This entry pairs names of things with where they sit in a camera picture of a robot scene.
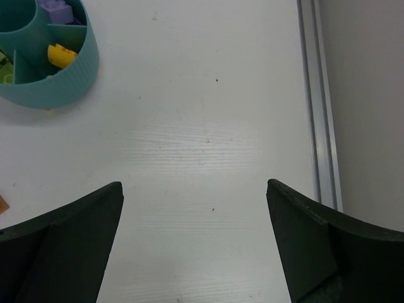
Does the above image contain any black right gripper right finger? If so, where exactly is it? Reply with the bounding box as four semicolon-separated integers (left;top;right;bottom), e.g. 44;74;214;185
266;179;403;302

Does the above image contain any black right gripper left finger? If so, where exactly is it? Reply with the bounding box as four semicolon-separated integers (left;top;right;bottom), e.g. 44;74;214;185
1;182;123;302

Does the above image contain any light green lego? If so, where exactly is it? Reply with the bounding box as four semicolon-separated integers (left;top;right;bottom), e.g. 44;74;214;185
0;51;14;84

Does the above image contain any purple square lego brick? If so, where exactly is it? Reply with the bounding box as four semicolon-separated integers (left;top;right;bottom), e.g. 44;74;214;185
37;0;74;25

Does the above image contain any purple curved lego brick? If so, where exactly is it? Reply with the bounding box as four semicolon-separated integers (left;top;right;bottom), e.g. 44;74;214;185
71;17;84;26

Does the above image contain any brown flat lego plate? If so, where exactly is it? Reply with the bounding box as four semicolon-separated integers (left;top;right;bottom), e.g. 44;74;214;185
0;196;9;214

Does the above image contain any teal round divided container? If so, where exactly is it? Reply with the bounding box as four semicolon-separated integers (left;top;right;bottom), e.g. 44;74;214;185
1;1;99;109

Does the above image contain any yellow lego in container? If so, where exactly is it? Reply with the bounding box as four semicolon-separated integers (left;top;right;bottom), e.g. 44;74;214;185
47;44;78;73

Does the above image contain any aluminium rail at right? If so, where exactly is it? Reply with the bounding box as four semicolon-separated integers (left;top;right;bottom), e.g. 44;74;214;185
297;1;343;212

